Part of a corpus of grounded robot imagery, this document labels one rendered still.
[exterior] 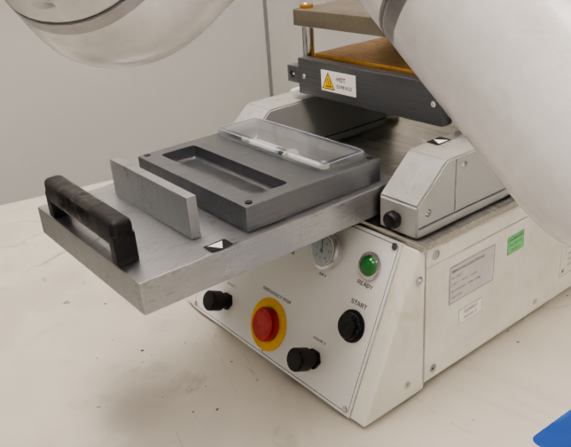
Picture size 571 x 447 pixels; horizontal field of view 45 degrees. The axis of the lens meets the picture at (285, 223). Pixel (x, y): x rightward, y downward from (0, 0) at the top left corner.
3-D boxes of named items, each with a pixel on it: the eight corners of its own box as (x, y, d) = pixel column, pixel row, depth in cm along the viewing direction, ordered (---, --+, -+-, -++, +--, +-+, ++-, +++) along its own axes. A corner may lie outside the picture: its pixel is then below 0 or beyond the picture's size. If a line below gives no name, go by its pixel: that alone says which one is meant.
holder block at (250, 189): (262, 140, 84) (260, 119, 83) (380, 180, 69) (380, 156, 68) (141, 177, 75) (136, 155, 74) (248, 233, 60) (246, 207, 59)
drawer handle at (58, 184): (69, 209, 68) (60, 171, 66) (140, 260, 57) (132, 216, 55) (50, 215, 67) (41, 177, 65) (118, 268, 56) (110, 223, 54)
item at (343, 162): (217, 146, 79) (215, 128, 78) (256, 134, 82) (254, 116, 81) (324, 187, 65) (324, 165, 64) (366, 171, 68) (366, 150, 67)
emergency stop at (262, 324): (257, 333, 82) (266, 301, 81) (278, 347, 79) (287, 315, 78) (247, 333, 81) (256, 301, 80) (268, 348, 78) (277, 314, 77)
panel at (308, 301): (193, 305, 91) (230, 169, 88) (349, 418, 69) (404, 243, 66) (181, 305, 90) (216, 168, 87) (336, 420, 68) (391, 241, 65)
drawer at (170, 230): (270, 163, 87) (265, 103, 84) (400, 212, 71) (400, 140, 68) (44, 239, 71) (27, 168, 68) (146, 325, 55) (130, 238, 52)
